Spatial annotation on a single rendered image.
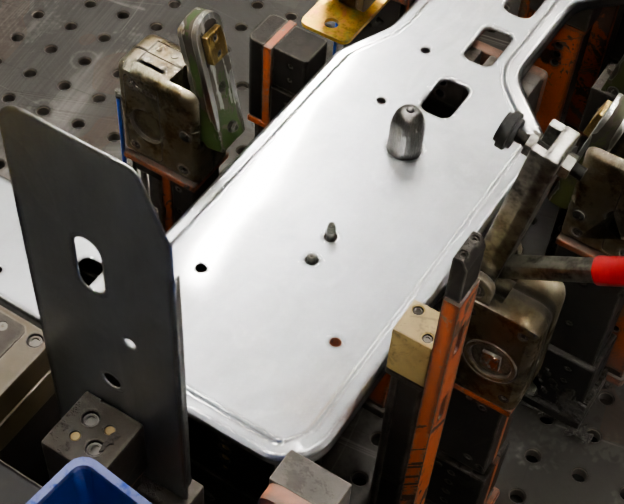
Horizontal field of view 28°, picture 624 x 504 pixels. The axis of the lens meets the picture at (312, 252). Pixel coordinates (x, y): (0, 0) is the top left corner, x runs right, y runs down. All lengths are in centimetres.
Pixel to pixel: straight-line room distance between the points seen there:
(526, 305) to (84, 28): 89
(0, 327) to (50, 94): 71
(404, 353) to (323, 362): 7
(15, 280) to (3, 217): 7
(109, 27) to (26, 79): 14
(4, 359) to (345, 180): 35
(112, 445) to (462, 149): 45
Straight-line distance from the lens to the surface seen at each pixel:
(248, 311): 101
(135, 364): 80
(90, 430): 86
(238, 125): 113
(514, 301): 97
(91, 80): 162
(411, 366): 95
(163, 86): 112
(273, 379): 97
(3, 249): 106
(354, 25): 86
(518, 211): 89
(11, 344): 93
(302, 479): 70
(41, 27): 171
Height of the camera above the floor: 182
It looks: 51 degrees down
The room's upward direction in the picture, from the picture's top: 4 degrees clockwise
